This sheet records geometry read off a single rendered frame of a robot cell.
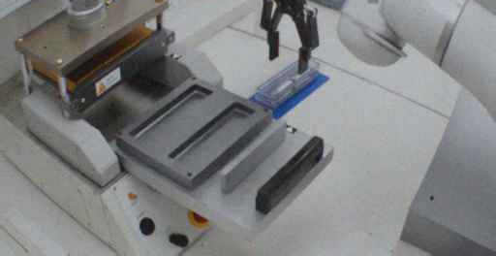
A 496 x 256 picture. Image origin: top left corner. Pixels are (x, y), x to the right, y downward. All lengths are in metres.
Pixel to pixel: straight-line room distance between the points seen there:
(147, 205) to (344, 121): 0.54
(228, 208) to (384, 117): 0.64
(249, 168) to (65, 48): 0.37
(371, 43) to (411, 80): 0.79
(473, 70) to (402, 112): 0.78
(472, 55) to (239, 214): 0.41
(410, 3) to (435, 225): 0.50
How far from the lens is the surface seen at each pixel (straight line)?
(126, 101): 1.15
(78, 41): 1.01
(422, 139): 1.37
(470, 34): 0.68
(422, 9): 0.69
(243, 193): 0.89
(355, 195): 1.21
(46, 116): 1.03
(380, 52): 0.78
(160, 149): 0.93
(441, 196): 1.06
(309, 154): 0.90
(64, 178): 1.08
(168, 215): 1.06
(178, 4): 1.69
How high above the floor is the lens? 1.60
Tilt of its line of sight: 38 degrees down
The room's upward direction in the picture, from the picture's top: straight up
